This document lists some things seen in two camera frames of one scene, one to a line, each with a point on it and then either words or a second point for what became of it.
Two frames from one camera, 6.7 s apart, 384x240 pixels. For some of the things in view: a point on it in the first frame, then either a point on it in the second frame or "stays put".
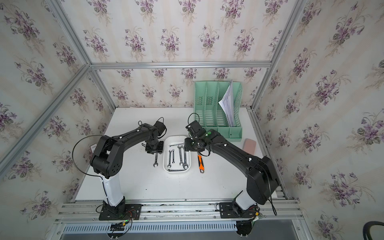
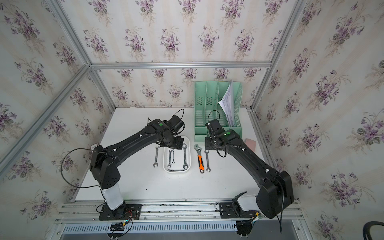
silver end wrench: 180,147 to 206,151
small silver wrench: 156,157 stays put
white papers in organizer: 226,100 stays put
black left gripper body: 154,147 to 176,143
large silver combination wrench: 185,164 stays put
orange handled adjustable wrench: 201,164 stays put
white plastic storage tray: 175,159 stays put
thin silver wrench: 169,165 stays put
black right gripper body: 190,145 to 209,143
